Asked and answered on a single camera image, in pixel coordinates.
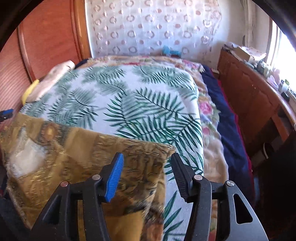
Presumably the palm leaf blanket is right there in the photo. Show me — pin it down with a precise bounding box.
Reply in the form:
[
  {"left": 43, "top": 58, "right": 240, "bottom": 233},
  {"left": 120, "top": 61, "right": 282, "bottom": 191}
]
[{"left": 19, "top": 64, "right": 205, "bottom": 241}]

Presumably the floral quilt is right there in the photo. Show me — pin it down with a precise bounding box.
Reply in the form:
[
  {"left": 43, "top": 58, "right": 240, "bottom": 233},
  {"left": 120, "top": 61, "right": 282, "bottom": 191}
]
[{"left": 86, "top": 56, "right": 228, "bottom": 240}]

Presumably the yellow plush toy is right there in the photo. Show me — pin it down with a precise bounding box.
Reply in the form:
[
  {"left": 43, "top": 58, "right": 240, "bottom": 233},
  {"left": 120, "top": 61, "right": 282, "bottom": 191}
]
[{"left": 21, "top": 79, "right": 40, "bottom": 105}]

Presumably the window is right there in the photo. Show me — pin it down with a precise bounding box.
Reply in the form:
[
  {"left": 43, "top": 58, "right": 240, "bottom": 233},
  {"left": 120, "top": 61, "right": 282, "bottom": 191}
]
[{"left": 267, "top": 20, "right": 295, "bottom": 82}]

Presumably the navy blue bedsheet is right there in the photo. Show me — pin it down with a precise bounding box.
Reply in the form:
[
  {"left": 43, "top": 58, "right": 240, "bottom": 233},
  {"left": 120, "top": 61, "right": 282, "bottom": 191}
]
[{"left": 201, "top": 65, "right": 255, "bottom": 206}]

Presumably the cardboard box on cabinet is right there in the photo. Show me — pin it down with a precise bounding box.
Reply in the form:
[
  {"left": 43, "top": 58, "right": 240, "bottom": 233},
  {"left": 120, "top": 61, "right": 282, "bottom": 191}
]
[{"left": 234, "top": 46, "right": 266, "bottom": 62}]

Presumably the brown wooden cabinet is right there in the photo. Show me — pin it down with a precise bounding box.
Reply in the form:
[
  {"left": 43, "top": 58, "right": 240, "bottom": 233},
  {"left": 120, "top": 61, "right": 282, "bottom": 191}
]
[{"left": 217, "top": 49, "right": 295, "bottom": 157}]

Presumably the white circle-pattern curtain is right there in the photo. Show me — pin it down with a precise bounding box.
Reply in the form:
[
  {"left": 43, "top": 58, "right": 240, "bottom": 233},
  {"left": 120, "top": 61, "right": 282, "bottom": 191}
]
[{"left": 85, "top": 0, "right": 222, "bottom": 61}]

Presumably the brown louvered wardrobe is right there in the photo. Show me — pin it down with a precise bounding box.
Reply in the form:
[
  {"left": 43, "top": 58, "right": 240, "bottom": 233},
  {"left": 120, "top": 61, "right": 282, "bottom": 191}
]
[{"left": 1, "top": 1, "right": 91, "bottom": 112}]

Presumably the golden patterned garment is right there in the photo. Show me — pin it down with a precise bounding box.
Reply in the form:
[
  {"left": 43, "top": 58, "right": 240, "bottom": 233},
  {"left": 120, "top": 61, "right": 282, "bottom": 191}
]
[{"left": 1, "top": 113, "right": 175, "bottom": 240}]

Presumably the blue toy at headboard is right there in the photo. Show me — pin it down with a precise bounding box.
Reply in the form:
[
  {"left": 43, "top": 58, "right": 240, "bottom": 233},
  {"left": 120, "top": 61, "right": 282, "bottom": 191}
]
[{"left": 162, "top": 46, "right": 182, "bottom": 58}]

